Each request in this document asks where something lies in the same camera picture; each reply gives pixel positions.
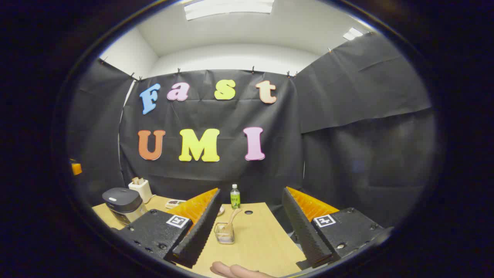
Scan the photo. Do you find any green tea bottle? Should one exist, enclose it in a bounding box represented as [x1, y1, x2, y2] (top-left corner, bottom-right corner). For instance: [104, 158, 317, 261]
[230, 184, 241, 209]

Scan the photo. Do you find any wooden spoon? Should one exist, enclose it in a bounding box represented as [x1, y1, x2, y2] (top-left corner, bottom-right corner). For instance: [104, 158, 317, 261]
[223, 208, 243, 234]

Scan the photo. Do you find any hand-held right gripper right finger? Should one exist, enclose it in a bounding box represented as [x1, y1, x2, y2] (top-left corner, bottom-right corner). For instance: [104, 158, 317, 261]
[282, 186, 393, 270]

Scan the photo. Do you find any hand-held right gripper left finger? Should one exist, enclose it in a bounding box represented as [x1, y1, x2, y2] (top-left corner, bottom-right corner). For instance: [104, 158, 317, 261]
[112, 188, 223, 269]

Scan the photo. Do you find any small ceiling light panel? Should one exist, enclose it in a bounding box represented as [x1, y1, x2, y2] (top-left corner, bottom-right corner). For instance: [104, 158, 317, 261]
[343, 27, 364, 41]

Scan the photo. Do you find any black backdrop cloth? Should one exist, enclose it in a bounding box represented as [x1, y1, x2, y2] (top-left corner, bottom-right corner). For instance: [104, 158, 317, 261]
[66, 32, 437, 240]

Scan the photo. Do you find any white toaster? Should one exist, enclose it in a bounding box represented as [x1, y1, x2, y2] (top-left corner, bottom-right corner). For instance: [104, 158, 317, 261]
[128, 178, 152, 204]

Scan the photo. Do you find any clear wire chopstick holder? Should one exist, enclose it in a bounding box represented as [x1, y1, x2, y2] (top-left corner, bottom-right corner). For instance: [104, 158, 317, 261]
[214, 222, 235, 244]

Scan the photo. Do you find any grey rice cooker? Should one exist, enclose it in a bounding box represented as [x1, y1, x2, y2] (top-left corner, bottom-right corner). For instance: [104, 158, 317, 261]
[102, 188, 147, 225]

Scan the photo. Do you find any large ceiling light panel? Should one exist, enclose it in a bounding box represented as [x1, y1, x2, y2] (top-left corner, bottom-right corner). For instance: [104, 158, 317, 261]
[184, 0, 274, 20]

